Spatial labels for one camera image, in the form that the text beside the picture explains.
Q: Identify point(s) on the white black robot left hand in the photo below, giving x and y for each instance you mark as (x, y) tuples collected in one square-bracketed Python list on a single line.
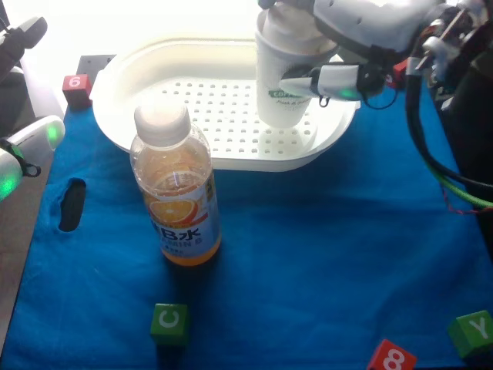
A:
[(34, 135)]

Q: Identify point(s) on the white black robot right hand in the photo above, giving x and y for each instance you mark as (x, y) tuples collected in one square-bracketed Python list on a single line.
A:
[(369, 23)]

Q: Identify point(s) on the white paper coffee cup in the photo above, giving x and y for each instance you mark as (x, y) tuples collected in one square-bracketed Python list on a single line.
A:
[(277, 58)]

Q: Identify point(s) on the orange juice bottle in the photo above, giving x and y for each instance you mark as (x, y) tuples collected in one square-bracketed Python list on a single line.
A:
[(181, 216)]

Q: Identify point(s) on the white perforated tray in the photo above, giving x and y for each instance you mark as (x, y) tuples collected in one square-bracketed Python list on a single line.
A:
[(161, 77)]

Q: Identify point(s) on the red block with B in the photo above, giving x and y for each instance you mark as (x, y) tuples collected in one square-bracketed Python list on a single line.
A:
[(400, 69)]

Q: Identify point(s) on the red block with 6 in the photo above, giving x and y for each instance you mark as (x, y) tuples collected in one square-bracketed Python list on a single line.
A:
[(76, 86)]

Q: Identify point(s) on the black metal plate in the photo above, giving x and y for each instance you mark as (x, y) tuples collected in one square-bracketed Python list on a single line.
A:
[(90, 63)]

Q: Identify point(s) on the green block with C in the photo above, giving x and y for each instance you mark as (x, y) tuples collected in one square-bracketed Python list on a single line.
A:
[(169, 321)]

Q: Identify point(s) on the blue cloth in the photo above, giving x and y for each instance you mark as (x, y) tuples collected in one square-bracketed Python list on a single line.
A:
[(327, 262)]

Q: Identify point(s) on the green block with Y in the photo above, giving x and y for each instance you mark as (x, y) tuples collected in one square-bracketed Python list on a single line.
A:
[(473, 331)]

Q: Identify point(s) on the red block with 8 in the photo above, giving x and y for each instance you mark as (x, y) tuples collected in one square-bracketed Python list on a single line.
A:
[(391, 358)]

